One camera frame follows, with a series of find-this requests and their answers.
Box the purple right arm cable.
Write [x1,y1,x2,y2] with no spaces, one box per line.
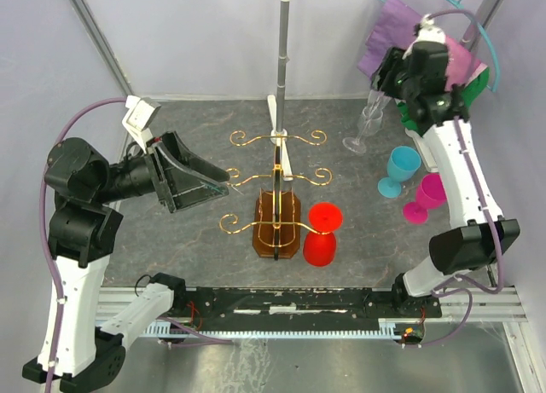
[400,9,508,350]

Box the purple frozen print cloth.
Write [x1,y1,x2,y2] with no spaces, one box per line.
[357,0,473,91]

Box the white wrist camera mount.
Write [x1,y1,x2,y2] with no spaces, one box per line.
[121,95,161,152]
[403,14,446,60]

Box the red wine glass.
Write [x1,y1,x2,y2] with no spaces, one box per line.
[303,202,344,267]

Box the magenta wine glass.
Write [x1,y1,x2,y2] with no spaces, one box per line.
[402,173,447,225]

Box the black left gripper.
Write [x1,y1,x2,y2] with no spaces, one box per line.
[95,127,230,207]

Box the blue wine glass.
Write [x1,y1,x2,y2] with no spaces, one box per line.
[377,146,421,199]

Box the green cloth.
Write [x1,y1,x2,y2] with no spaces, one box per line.
[396,66,490,131]

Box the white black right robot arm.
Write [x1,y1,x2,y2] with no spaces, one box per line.
[372,41,520,317]

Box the teal clothes hanger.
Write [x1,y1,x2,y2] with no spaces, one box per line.
[369,0,501,94]

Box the grey white clothes stand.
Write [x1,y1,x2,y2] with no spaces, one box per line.
[264,0,513,182]

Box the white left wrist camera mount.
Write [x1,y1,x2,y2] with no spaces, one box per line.
[121,95,161,152]

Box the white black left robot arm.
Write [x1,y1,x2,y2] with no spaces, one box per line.
[22,132,229,392]

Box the clear wine glass front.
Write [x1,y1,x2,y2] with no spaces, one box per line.
[366,90,392,120]

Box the gold wire wine glass rack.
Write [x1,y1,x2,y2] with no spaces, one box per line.
[218,130,334,261]

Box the clear wine glass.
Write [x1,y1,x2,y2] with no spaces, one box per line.
[342,108,383,154]
[366,90,392,120]

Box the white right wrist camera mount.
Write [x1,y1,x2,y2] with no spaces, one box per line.
[403,14,446,60]

